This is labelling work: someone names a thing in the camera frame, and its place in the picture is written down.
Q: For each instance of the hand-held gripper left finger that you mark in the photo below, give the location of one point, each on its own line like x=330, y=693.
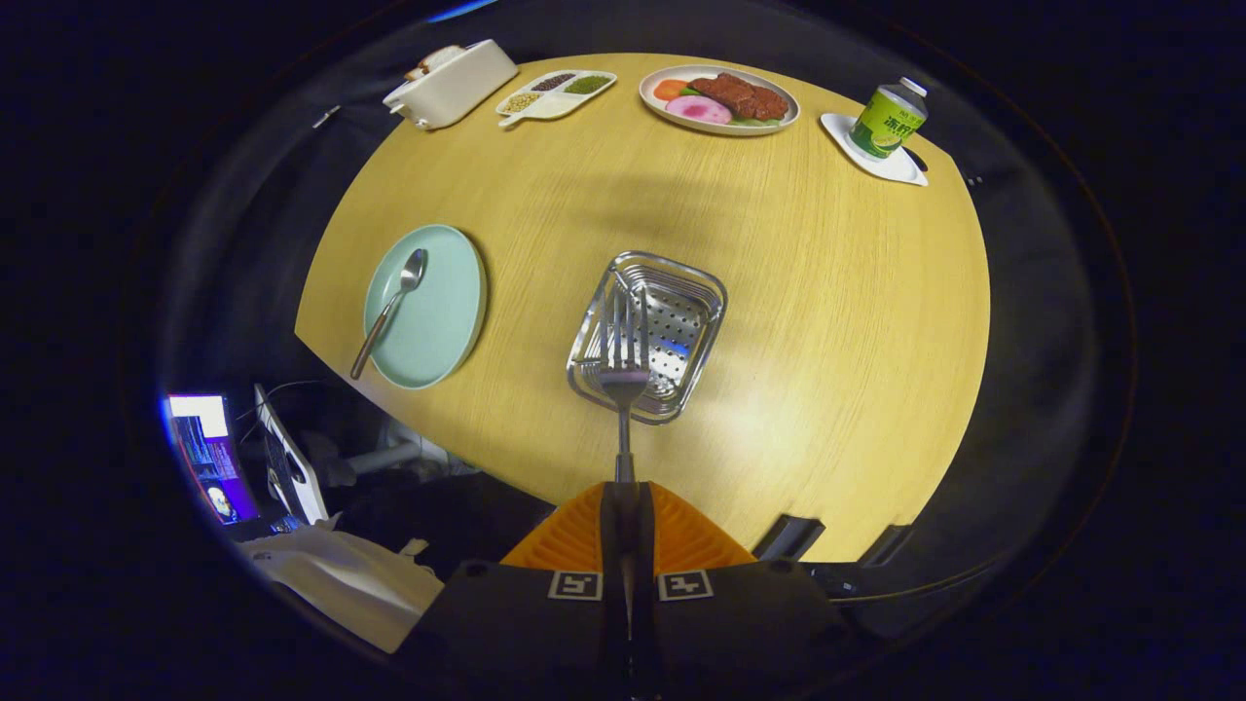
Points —
x=526, y=633

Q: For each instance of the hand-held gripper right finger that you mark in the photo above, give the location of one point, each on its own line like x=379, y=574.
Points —
x=740, y=633

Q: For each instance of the white cloth bag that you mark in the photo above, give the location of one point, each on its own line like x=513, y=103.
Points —
x=350, y=584

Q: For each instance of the white open laptop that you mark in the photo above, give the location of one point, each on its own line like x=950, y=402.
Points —
x=297, y=472

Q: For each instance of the perforated metal basket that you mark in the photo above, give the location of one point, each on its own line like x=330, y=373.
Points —
x=686, y=321

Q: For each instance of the light green plate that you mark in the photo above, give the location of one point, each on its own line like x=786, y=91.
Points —
x=438, y=312

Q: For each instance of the lit computer monitor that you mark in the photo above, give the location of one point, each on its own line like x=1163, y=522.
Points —
x=204, y=448

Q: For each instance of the white square coaster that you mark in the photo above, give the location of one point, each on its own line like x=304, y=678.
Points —
x=881, y=167

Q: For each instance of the green lettuce leaf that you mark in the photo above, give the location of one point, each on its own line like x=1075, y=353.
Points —
x=757, y=122

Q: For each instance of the pink round food slice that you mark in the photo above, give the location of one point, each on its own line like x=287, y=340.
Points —
x=699, y=109

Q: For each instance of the white oval food plate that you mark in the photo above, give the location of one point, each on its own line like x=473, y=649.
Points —
x=657, y=109

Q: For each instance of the yellow beans pile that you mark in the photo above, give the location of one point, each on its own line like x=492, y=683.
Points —
x=523, y=102

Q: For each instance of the white divided dish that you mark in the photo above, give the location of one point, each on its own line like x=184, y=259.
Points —
x=560, y=102

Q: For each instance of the green label plastic bottle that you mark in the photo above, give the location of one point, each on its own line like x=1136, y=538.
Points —
x=888, y=119

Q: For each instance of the brown meat piece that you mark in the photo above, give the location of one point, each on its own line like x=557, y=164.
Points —
x=745, y=95

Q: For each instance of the orange food slice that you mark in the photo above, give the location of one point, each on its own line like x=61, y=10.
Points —
x=669, y=89

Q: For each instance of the white toaster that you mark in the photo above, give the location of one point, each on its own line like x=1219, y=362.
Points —
x=458, y=88

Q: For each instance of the dark beans pile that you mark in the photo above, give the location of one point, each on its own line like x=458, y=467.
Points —
x=553, y=83

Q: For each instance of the green beans pile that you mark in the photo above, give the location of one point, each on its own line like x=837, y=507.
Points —
x=589, y=85

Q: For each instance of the silver clip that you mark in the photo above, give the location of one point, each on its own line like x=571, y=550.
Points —
x=326, y=117

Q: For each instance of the toast slice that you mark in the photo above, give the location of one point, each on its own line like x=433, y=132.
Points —
x=443, y=56
x=417, y=72

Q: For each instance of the black table bracket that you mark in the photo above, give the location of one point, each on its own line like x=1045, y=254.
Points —
x=884, y=545
x=788, y=537

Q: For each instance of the white metal frame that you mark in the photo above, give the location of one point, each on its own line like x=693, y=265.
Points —
x=380, y=458

